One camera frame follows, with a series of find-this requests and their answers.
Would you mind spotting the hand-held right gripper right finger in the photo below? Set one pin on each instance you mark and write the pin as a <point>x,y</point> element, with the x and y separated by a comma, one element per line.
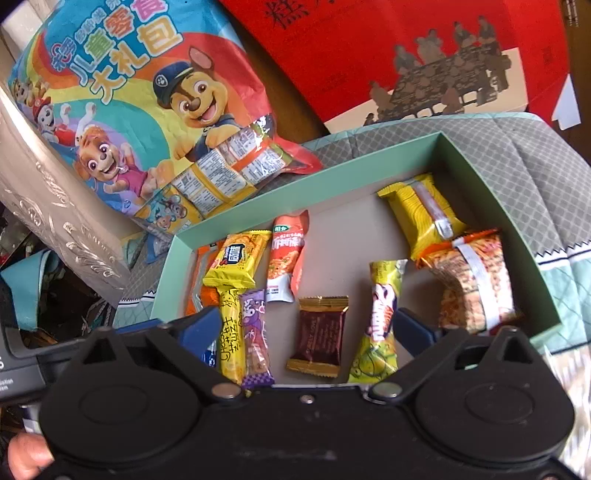
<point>413,330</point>

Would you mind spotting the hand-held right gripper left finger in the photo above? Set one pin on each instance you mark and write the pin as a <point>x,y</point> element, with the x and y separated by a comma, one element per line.
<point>201,330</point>

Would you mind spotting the long yellow bar packet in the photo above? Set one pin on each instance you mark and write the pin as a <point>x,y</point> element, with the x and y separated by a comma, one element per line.
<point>230,337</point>

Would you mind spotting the yellow green cartoon packet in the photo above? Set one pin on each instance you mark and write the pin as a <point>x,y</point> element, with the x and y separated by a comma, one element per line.
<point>381,318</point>

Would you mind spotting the purple packet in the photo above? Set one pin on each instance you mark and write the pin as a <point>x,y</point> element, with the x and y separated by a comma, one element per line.
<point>256,341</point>

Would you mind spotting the orange noodle packet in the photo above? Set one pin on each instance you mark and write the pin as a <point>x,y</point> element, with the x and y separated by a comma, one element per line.
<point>471,286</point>

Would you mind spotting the yellow dark label packet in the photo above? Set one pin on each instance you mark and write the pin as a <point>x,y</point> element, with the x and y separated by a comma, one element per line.
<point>238,261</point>

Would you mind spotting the brown chocolate packet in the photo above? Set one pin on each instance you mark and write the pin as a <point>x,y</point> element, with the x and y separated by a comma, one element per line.
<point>318,337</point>

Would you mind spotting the orange white long packet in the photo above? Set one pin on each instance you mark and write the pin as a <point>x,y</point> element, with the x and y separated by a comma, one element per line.
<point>286,258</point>

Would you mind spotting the yellow striped packet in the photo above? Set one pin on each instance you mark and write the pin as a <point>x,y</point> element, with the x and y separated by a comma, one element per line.
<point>415,217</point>

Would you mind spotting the mint green cardboard box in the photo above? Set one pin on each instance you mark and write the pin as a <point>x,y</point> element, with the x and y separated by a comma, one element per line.
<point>323,196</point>

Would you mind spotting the person's left hand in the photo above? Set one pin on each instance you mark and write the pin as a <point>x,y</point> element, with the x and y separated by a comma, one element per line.
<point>27,454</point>

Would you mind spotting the teal cloth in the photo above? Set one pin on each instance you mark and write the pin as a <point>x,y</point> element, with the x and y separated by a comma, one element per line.
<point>32,286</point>

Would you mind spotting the cartoon printed snack bag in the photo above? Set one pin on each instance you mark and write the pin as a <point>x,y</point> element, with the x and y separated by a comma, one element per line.
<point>115,92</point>

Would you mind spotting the red gift box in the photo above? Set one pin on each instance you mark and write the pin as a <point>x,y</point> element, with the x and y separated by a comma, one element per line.
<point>323,55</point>

